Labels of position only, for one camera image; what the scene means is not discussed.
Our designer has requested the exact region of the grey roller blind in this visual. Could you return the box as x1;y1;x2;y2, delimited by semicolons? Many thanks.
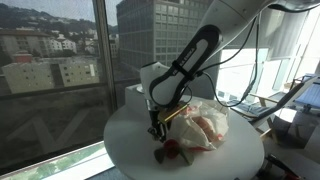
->
227;6;313;60

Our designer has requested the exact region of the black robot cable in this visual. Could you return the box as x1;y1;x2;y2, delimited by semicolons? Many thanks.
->
186;13;263;108

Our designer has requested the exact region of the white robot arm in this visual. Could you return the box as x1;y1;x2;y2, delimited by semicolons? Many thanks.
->
140;0;320;142

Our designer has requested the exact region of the red plush radish toy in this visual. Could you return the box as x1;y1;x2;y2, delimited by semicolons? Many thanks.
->
153;139;194;165

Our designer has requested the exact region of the white red plastic bag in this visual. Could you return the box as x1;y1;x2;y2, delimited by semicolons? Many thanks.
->
167;100;229;151

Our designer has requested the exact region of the round white table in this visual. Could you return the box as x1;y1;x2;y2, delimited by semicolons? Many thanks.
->
103;94;265;180

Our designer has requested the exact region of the wooden lounge chair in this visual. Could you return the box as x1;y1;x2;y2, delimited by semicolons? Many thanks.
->
230;76;317;130

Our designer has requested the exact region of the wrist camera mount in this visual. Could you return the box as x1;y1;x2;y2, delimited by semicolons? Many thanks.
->
158;102;188;123

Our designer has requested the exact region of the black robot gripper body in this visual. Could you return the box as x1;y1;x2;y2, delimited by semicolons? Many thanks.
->
146;100;171;131

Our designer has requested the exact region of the white cardboard box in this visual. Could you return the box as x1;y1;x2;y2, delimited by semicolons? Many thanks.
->
125;84;149;117

